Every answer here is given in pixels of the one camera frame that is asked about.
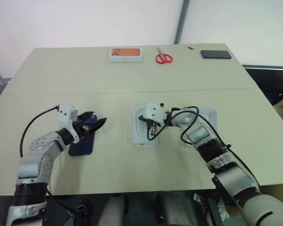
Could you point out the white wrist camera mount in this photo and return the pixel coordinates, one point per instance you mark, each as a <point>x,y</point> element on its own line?
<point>153,112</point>
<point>66,113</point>

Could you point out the grey rounded shape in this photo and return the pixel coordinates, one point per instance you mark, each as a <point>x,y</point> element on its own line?
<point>113,209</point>

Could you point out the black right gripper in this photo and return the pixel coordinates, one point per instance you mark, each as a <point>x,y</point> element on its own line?
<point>153,124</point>

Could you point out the dark blue phone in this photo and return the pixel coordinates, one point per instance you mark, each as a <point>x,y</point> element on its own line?
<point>82,147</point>

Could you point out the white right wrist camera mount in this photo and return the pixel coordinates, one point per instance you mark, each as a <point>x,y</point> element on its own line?
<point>153,112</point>

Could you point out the dark flat phone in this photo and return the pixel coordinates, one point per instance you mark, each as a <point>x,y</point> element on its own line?
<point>215,54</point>

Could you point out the white phone box lid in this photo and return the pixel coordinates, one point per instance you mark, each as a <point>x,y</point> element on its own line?
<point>211,117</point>

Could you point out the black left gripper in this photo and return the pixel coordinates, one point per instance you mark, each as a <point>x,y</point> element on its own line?
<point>83,130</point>

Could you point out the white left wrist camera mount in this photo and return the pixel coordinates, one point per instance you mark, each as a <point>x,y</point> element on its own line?
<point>66,113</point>

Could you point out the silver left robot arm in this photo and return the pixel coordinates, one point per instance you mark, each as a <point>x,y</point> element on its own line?
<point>35,160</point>

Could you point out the grey metal pole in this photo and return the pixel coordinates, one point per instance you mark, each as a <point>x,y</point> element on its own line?
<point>181,21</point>

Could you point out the black side table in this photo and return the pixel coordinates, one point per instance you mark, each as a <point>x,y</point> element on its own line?
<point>268,80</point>

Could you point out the white box with orange phone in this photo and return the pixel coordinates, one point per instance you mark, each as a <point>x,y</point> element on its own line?
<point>125,54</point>

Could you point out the white speckled scrap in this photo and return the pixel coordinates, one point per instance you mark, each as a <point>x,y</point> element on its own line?
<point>223,212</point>

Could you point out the white phone box base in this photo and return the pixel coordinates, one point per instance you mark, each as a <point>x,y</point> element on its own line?
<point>139,134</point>

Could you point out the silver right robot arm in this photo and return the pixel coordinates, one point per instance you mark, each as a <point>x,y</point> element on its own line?
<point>233,176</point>

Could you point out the small metal bracket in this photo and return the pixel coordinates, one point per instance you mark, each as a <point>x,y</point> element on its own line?
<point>198,197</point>

